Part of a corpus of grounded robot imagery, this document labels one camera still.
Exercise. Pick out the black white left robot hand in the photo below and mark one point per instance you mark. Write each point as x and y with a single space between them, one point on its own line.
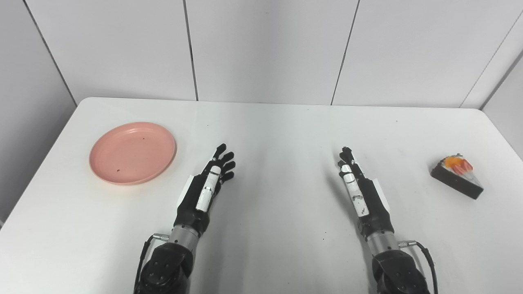
203 196

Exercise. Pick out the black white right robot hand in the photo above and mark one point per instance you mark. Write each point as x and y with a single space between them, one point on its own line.
359 200

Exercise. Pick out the pink round plate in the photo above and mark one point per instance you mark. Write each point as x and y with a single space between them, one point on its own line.
132 153

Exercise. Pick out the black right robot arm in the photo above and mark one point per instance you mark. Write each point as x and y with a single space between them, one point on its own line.
398 271

